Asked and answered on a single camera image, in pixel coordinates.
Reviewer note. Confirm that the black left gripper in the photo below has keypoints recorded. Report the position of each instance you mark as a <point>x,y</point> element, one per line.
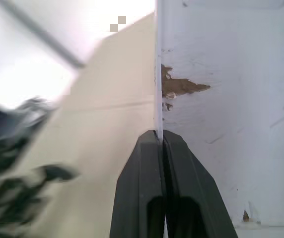
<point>8,208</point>

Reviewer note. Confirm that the white phone box base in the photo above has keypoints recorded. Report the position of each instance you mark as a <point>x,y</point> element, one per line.
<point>231,111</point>

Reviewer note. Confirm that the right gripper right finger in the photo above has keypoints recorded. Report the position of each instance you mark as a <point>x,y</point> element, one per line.
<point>194,186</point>

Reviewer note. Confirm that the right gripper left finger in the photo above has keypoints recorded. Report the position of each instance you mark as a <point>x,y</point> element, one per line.
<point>137,186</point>

